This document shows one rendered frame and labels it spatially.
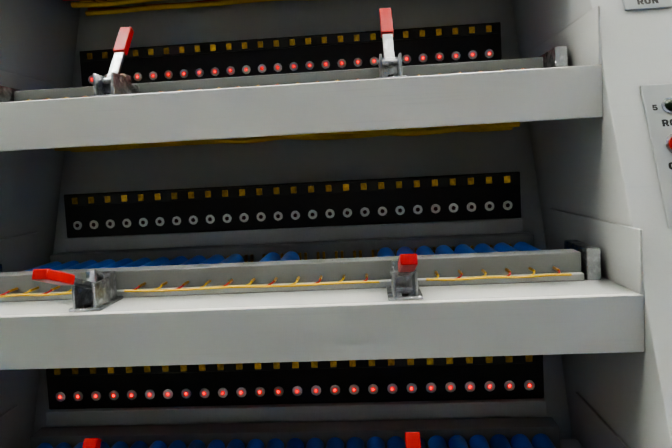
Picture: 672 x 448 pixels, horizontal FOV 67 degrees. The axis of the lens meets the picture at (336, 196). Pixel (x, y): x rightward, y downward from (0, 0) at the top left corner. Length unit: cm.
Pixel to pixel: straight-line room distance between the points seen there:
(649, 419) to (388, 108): 32
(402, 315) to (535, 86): 23
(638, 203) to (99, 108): 47
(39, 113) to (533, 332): 47
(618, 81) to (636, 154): 7
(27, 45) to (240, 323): 46
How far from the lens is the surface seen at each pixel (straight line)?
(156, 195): 64
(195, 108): 48
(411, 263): 35
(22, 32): 73
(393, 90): 46
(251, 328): 42
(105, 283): 48
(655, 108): 50
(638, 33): 53
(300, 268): 46
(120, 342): 46
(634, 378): 49
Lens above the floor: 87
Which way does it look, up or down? 15 degrees up
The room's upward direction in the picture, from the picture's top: 2 degrees counter-clockwise
